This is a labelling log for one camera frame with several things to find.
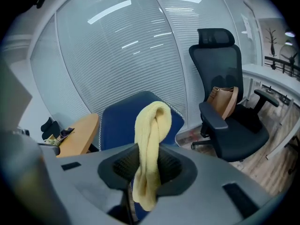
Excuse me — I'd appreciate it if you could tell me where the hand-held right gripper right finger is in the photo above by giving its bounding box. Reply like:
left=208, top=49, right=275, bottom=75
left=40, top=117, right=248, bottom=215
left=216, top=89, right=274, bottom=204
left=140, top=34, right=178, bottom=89
left=156, top=143, right=198, bottom=197

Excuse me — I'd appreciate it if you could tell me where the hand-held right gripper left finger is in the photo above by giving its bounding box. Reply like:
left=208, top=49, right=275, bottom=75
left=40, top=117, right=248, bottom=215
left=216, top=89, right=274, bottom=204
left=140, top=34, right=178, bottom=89
left=97, top=143, right=141, bottom=190

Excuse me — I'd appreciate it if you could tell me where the white venetian blind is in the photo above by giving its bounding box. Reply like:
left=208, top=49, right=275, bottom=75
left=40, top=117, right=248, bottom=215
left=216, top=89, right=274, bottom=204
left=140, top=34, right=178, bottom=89
left=56, top=0, right=188, bottom=135

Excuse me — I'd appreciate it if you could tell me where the dark coat stand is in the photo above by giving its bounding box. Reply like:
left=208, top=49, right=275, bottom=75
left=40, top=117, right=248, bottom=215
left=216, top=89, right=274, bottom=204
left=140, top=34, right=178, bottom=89
left=266, top=27, right=278, bottom=56

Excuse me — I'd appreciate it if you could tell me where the white paper notice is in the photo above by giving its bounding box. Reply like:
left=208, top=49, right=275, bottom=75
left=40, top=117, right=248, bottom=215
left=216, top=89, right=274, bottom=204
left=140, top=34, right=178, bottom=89
left=240, top=14, right=250, bottom=34

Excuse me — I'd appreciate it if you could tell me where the white desk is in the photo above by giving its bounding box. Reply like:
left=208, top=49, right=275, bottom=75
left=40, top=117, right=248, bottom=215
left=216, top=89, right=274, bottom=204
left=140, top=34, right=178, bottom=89
left=242, top=64, right=300, bottom=160

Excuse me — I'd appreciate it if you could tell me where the brown leather handbag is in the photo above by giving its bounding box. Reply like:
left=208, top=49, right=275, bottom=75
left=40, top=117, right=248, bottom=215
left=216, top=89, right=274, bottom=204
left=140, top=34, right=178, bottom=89
left=206, top=86, right=239, bottom=121

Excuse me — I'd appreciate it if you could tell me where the black mesh office chair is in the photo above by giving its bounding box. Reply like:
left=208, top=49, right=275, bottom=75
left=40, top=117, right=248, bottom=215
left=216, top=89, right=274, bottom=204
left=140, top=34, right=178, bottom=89
left=188, top=28, right=280, bottom=163

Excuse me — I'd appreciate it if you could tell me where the blue chair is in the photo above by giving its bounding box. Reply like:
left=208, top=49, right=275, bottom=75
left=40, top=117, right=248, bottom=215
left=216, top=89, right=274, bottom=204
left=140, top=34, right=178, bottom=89
left=99, top=90, right=185, bottom=222

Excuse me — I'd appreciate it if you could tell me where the flower bouquet with blue wrap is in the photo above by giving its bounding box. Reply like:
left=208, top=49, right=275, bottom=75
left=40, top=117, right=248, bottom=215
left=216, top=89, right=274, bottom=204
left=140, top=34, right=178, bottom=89
left=44, top=127, right=75, bottom=146

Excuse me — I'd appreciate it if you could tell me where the yellow wiping cloth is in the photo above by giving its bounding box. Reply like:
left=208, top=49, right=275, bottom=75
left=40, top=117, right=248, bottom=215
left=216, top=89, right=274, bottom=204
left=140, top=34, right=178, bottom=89
left=132, top=101, right=173, bottom=212

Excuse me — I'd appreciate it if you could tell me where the black equipment rack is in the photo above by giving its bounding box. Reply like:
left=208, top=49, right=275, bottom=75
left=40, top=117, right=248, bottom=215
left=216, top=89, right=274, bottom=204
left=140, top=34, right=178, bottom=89
left=264, top=52, right=300, bottom=81

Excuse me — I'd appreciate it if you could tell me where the round wooden table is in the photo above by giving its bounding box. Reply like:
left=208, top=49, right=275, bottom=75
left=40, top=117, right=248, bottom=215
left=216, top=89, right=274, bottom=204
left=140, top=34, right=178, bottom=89
left=56, top=113, right=100, bottom=158

